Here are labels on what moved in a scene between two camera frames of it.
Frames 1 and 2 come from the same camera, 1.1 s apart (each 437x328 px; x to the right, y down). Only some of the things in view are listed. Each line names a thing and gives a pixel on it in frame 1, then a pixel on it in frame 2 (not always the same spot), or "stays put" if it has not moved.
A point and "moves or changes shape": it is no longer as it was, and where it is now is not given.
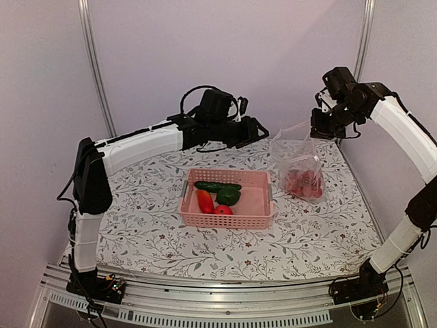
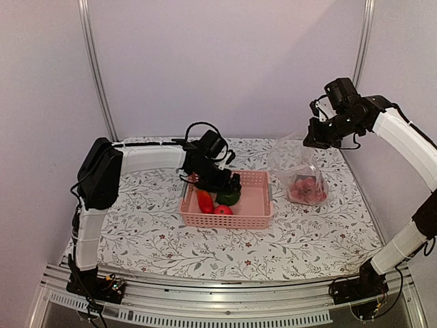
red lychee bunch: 304,183 moves or changes shape
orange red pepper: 205,201 stays put
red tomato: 223,210 stays put
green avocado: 228,197 stays put
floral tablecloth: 308,241 stays put
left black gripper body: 238,137 -> 207,176
